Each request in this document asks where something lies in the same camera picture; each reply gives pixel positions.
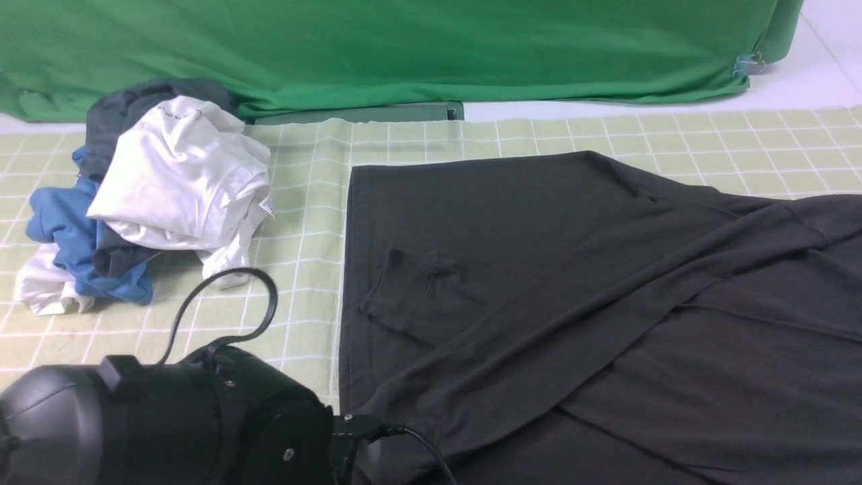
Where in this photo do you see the dark gray long-sleeve shirt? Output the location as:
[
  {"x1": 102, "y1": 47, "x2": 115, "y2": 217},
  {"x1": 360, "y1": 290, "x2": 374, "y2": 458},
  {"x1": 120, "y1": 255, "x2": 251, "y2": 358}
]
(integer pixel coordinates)
[{"x1": 339, "y1": 152, "x2": 861, "y2": 484}]

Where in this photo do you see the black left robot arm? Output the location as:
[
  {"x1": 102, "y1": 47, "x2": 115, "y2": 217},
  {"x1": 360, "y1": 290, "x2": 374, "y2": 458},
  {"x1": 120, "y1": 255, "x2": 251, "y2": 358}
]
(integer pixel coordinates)
[{"x1": 2, "y1": 347, "x2": 336, "y2": 484}]

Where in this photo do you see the white crumpled shirt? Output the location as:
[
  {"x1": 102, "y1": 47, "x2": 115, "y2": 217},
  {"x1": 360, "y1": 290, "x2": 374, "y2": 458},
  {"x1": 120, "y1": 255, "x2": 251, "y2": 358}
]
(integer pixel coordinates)
[{"x1": 13, "y1": 96, "x2": 275, "y2": 317}]

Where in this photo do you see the blue crumpled shirt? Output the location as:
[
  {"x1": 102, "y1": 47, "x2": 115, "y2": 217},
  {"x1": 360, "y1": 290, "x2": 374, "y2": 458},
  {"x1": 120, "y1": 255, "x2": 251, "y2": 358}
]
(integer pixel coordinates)
[{"x1": 15, "y1": 176, "x2": 154, "y2": 315}]

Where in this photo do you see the green checkered tablecloth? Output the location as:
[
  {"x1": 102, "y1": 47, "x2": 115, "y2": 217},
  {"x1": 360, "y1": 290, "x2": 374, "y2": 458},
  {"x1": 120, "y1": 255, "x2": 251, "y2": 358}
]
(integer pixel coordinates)
[{"x1": 1, "y1": 107, "x2": 861, "y2": 406}]

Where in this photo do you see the dark gray crumpled garment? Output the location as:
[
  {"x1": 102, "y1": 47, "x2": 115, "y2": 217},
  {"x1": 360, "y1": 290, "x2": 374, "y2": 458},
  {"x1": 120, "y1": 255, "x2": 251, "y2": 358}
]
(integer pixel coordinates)
[{"x1": 77, "y1": 79, "x2": 237, "y2": 278}]

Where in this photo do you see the blue binder clip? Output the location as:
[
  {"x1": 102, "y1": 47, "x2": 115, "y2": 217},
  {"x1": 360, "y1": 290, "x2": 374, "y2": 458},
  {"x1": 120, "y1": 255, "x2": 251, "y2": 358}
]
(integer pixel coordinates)
[{"x1": 731, "y1": 51, "x2": 768, "y2": 79}]

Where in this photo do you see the green backdrop cloth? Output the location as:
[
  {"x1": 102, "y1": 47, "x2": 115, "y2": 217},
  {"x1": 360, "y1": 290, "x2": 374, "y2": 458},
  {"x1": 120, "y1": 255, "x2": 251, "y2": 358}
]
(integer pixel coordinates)
[{"x1": 1, "y1": 1, "x2": 803, "y2": 123}]

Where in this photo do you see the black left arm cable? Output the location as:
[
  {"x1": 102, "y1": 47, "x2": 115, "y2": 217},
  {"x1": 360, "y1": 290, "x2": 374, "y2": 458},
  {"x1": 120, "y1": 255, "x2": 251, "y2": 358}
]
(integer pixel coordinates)
[{"x1": 155, "y1": 267, "x2": 459, "y2": 485}]

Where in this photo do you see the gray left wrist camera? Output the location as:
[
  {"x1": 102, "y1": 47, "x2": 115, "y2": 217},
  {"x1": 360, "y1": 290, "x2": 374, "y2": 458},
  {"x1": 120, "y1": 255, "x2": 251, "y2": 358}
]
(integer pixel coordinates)
[{"x1": 329, "y1": 414, "x2": 406, "y2": 484}]

